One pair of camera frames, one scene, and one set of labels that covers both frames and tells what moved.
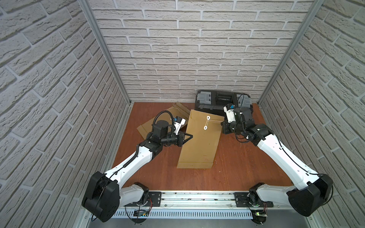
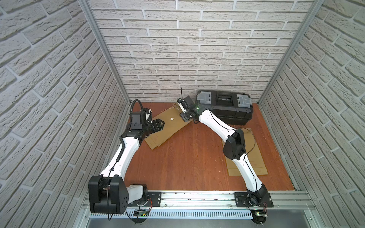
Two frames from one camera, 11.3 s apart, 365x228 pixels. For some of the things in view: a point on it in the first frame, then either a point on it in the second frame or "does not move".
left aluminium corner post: [86, 6] does not move
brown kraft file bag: [200, 151] → [252, 153]
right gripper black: [225, 124] → [184, 117]
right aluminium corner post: [315, 6] does not move
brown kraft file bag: [178, 113] does not move
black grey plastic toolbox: [214, 101] does not move
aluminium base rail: [198, 201] does not move
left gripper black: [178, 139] → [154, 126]
